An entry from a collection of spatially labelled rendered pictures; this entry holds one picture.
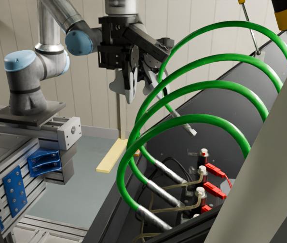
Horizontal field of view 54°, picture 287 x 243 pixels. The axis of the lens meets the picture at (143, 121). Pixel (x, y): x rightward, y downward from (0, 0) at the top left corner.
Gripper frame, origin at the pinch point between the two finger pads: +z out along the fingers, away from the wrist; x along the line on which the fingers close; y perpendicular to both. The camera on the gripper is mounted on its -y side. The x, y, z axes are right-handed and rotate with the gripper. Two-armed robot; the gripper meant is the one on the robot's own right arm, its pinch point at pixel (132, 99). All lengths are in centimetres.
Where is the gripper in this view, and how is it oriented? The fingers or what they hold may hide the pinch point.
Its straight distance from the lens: 72.1
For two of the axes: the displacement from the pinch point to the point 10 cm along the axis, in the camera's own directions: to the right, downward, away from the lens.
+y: -9.7, -1.0, 2.2
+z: 0.0, 9.1, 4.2
